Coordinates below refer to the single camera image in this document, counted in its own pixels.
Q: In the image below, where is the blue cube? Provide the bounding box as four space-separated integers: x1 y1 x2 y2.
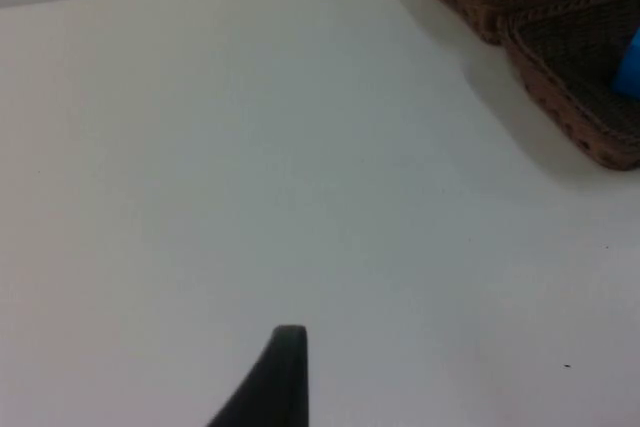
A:
609 26 640 99

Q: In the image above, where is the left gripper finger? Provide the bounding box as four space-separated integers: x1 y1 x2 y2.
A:
205 324 309 427

